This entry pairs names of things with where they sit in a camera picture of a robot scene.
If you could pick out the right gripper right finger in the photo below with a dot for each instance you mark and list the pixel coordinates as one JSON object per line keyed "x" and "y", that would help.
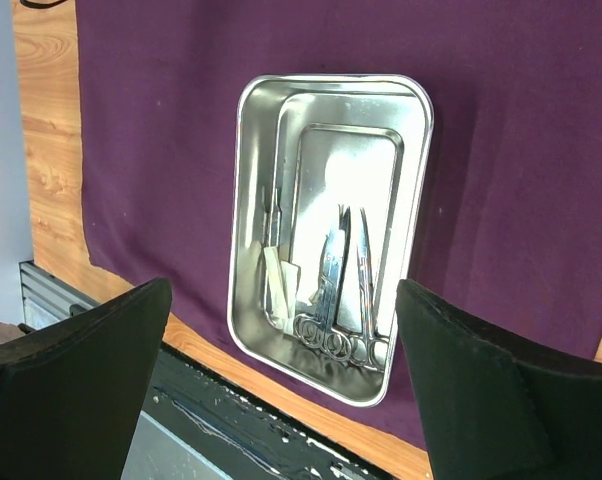
{"x": 493, "y": 404}

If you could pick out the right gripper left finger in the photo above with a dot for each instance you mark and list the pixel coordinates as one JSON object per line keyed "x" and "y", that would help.
{"x": 71, "y": 393}

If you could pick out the steel scissors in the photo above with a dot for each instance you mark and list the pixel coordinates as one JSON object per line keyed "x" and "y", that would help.
{"x": 318, "y": 331}
{"x": 364, "y": 343}

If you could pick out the steel instrument tray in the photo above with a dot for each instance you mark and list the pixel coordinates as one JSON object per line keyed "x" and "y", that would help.
{"x": 329, "y": 174}

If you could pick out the white gauze pad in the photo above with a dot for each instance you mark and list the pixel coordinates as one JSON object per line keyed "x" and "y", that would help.
{"x": 283, "y": 300}

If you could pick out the steel forceps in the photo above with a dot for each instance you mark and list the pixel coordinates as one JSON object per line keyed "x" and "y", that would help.
{"x": 273, "y": 216}

